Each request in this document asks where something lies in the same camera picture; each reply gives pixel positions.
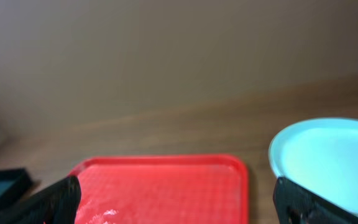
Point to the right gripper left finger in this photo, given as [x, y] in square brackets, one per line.
[56, 204]

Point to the black rectangular water tray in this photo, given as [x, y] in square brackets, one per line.
[14, 183]

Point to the light blue plate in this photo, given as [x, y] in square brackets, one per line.
[320, 155]

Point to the red plastic tray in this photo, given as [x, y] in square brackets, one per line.
[197, 189]

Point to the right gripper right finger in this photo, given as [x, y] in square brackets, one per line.
[297, 205]

